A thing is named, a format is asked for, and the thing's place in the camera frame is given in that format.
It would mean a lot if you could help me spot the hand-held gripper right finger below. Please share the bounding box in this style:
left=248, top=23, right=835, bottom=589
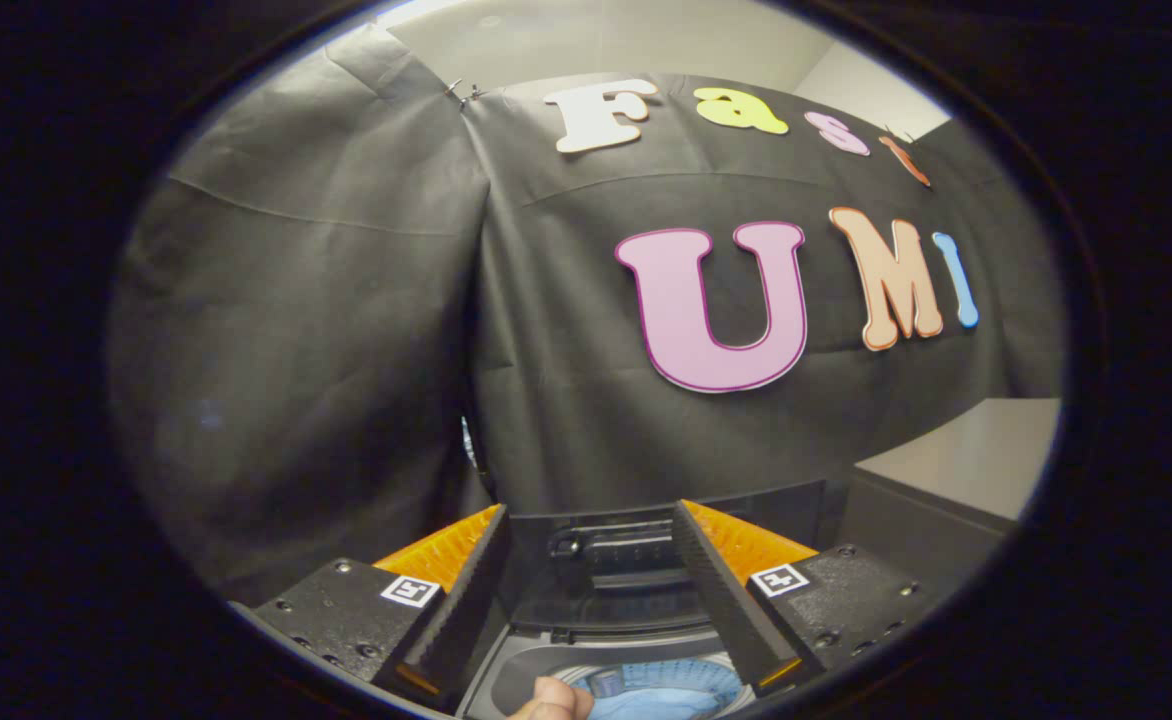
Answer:
left=672, top=498, right=922, bottom=699

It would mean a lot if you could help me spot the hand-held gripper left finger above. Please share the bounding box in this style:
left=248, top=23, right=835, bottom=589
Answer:
left=229, top=503, right=515, bottom=713

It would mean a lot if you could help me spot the light blue shirt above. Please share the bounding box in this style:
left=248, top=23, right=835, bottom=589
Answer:
left=576, top=658, right=747, bottom=720

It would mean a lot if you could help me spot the beige cabinet with dark top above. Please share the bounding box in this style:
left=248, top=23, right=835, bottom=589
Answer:
left=836, top=398, right=1062, bottom=573

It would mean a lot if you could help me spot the black backdrop cloth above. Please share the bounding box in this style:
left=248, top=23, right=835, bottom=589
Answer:
left=106, top=22, right=1065, bottom=601

